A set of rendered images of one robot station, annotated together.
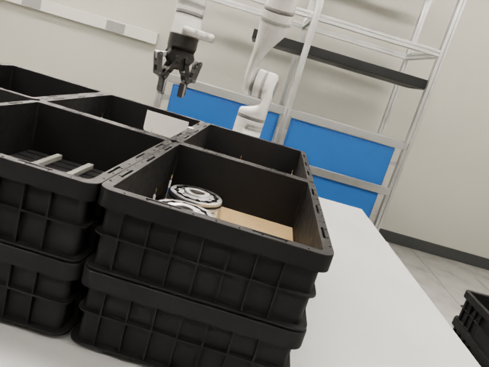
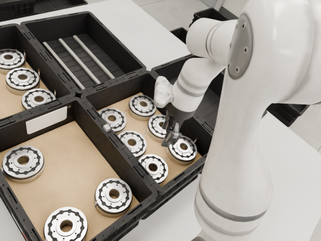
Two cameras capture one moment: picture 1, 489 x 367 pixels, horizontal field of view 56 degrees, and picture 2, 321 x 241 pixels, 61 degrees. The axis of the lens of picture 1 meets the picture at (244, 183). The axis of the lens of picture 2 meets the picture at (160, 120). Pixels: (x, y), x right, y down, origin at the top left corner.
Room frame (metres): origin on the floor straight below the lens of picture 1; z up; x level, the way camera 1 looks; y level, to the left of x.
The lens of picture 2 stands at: (1.42, -0.20, 1.58)
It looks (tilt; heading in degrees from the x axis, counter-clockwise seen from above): 47 degrees down; 118
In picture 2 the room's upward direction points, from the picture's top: 24 degrees clockwise
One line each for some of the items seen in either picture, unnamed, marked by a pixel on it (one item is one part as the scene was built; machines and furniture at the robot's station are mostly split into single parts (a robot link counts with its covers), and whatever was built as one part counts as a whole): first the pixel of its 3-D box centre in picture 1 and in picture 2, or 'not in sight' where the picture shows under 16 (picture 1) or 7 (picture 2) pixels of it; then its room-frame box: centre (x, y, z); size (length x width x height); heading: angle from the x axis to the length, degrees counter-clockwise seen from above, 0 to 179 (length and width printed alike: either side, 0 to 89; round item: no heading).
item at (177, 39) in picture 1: (180, 51); (178, 110); (1.21, 0.25, 1.10); 0.08 x 0.08 x 0.09
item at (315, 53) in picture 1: (337, 60); not in sight; (3.26, -0.37, 1.32); 1.20 x 0.45 x 0.06; 93
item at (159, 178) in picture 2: not in sight; (152, 168); (1.23, 0.23, 0.86); 0.10 x 0.10 x 0.01
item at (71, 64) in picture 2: (51, 167); (83, 59); (0.72, 0.32, 0.87); 0.40 x 0.30 x 0.11; 179
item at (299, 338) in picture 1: (207, 276); not in sight; (0.72, 0.02, 0.76); 0.40 x 0.30 x 0.12; 179
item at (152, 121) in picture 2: not in sight; (162, 125); (1.12, 0.38, 0.86); 0.10 x 0.10 x 0.01
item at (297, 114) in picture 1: (286, 111); not in sight; (3.05, -0.13, 0.91); 1.70 x 0.10 x 0.05; 93
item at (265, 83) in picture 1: (257, 96); not in sight; (1.49, 0.04, 1.03); 0.09 x 0.09 x 0.17; 84
